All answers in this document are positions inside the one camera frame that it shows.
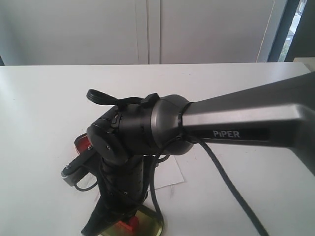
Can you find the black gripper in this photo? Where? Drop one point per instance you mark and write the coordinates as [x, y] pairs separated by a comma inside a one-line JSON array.
[[123, 190]]

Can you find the red stamp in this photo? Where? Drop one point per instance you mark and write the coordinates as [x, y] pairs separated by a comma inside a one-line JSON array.
[[131, 225]]

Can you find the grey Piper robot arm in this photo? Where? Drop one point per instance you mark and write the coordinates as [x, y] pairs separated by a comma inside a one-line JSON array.
[[138, 133]]

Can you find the red ink pad tin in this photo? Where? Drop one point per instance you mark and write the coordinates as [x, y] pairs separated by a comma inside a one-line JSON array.
[[83, 146]]

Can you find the gold tin lid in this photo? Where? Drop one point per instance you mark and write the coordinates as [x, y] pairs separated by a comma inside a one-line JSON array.
[[149, 225]]

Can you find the white paper sheet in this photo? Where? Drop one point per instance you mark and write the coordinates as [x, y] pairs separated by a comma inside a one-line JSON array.
[[167, 173]]

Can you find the white cabinet doors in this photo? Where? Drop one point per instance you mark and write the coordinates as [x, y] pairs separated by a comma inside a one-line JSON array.
[[82, 32]]

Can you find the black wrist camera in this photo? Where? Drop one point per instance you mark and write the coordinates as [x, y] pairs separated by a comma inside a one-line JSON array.
[[74, 171]]

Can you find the dark window frame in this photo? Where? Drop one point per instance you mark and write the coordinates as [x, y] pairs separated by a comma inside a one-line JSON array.
[[303, 42]]

